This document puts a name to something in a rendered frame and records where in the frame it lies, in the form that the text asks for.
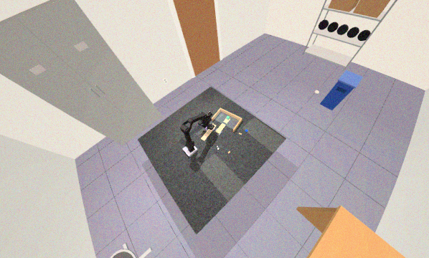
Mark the pale yellow strip with cyan dots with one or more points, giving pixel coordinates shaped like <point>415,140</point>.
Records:
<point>220,128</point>

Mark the cream speckled strip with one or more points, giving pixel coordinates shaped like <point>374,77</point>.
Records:
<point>204,137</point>

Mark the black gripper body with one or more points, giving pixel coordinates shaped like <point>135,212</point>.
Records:
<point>210,126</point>

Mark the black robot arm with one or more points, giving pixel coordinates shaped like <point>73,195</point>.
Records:
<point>202,117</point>

